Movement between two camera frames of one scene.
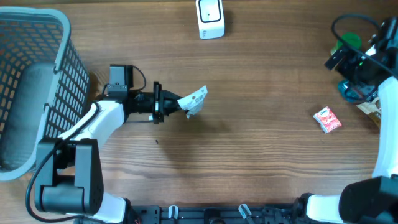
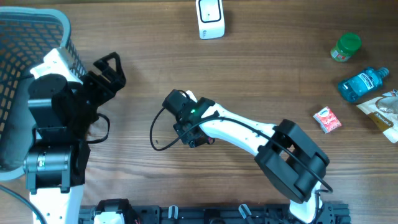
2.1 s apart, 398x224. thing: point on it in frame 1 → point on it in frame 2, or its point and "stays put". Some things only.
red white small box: x=326 y=120 stays put
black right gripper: x=351 y=57 → x=180 y=127
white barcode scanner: x=211 y=18 stays put
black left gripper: x=164 y=101 → x=107 y=91
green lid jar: x=349 y=37 stays put
